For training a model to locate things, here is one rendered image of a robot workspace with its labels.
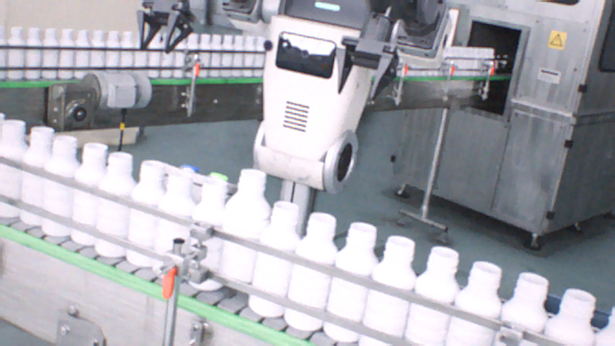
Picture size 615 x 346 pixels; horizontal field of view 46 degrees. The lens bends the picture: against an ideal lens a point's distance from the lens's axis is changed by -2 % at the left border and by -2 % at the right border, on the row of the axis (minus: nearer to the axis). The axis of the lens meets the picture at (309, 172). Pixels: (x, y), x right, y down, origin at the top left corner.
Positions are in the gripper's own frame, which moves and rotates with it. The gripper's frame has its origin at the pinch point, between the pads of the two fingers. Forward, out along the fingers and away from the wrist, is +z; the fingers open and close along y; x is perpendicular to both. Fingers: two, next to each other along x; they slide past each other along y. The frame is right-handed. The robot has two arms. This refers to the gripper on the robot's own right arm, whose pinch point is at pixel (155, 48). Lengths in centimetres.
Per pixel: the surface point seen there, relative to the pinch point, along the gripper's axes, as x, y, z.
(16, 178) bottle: -20.3, -1.1, 35.2
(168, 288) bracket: -25, 39, 45
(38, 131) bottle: -21.6, 1.3, 26.7
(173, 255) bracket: -26, 39, 41
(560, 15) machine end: 287, 28, -174
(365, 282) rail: -19, 64, 37
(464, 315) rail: -18, 77, 37
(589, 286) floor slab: 328, 73, -27
